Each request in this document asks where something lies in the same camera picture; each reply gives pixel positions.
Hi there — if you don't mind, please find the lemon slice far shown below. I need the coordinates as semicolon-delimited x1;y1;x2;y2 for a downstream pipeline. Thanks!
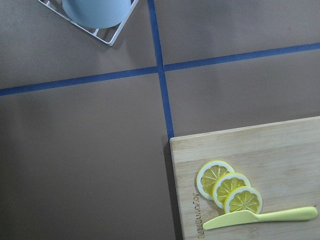
195;160;235;201

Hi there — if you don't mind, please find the lemon slice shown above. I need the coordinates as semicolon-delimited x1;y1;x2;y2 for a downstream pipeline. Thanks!
211;172;251;209
195;160;235;201
223;186;263;214

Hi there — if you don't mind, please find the lemon slice middle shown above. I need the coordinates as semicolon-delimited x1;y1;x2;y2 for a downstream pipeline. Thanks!
211;172;251;209

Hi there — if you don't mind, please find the lemon slice near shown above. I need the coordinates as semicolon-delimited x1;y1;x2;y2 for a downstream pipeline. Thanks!
223;186;263;214

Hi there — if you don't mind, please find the light blue cup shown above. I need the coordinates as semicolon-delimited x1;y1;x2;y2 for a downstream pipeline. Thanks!
62;0;131;29

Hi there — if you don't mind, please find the bamboo cutting board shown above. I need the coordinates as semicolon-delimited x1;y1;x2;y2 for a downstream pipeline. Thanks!
170;117;320;240

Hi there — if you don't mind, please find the yellow plastic knife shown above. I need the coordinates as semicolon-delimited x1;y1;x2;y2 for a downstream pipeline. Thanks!
202;206;318;230

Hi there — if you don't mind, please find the white wire cup rack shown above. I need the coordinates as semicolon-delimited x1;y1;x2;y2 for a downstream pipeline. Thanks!
38;0;139;47

